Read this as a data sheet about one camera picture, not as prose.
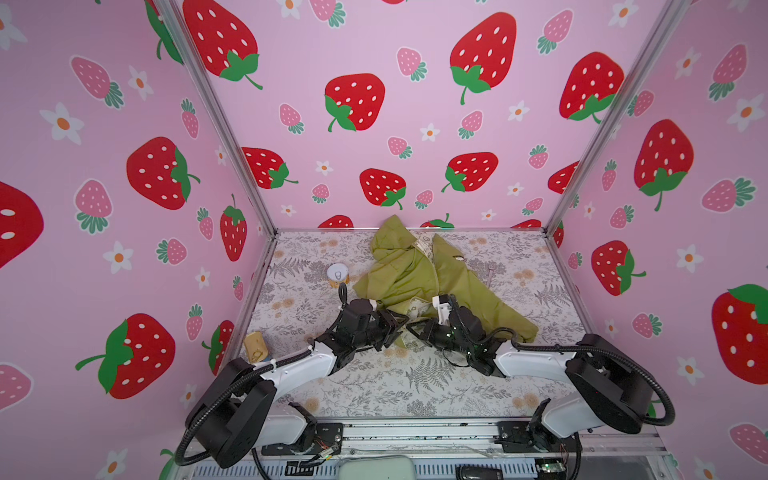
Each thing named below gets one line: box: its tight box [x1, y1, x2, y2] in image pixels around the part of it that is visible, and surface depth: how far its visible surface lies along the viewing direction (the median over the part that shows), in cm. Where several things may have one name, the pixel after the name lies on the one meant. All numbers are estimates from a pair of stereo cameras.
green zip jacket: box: [354, 214, 538, 343], surface depth 100 cm
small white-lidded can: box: [327, 262, 350, 289], surface depth 103 cm
